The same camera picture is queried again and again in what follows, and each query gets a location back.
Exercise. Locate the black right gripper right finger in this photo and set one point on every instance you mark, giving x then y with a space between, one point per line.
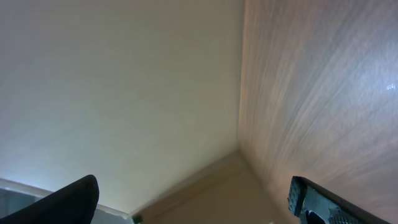
313 204

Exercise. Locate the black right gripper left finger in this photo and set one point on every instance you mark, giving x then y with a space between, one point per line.
74 204

